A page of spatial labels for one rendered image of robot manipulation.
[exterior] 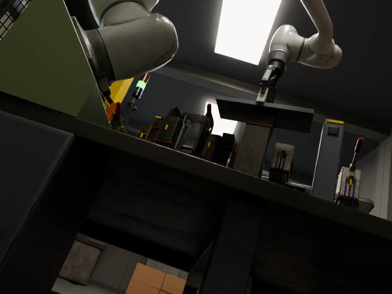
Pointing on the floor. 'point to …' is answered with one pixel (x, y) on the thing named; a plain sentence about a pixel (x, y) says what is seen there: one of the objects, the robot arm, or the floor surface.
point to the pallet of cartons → (154, 282)
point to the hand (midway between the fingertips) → (263, 105)
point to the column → (40, 202)
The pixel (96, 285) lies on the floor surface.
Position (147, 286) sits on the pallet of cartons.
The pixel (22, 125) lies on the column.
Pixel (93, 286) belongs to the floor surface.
